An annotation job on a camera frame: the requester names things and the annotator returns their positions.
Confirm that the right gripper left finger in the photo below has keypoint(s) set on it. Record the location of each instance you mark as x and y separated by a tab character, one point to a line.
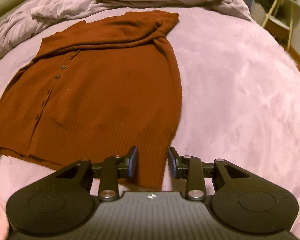
67	198

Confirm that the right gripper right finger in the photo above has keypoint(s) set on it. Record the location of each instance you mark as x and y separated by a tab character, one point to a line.
237	198

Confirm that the rust brown knit cardigan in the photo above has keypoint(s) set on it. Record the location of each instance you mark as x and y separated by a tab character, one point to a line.
95	90

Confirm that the dark clothes pile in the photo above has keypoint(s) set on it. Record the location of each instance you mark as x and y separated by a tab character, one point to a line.
265	4

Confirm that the cream side table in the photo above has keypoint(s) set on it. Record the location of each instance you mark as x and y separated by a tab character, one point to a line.
279	20

